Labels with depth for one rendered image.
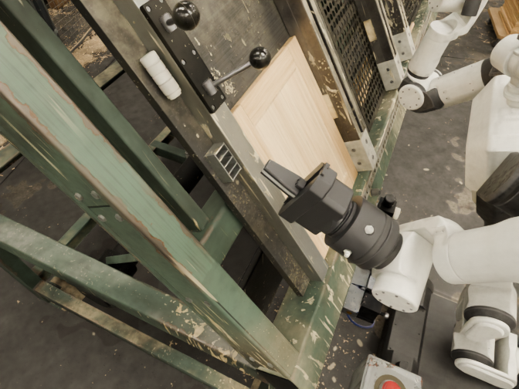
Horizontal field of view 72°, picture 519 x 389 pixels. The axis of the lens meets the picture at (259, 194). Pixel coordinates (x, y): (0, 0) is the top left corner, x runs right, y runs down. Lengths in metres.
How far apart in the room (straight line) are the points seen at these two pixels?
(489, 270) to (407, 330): 1.32
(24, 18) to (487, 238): 0.67
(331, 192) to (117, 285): 0.80
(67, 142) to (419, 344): 1.57
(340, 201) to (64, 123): 0.37
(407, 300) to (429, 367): 1.25
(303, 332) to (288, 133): 0.48
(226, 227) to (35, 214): 1.90
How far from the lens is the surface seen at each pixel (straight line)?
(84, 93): 0.65
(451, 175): 2.69
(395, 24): 1.75
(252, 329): 0.74
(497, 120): 0.83
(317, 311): 0.93
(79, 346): 2.02
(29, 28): 0.65
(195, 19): 0.54
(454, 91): 1.12
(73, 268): 1.23
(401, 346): 1.74
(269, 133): 0.83
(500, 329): 1.39
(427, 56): 1.13
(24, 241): 1.37
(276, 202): 0.79
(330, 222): 0.51
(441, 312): 1.89
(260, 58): 0.63
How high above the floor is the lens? 1.77
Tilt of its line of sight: 51 degrees down
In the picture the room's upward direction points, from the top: straight up
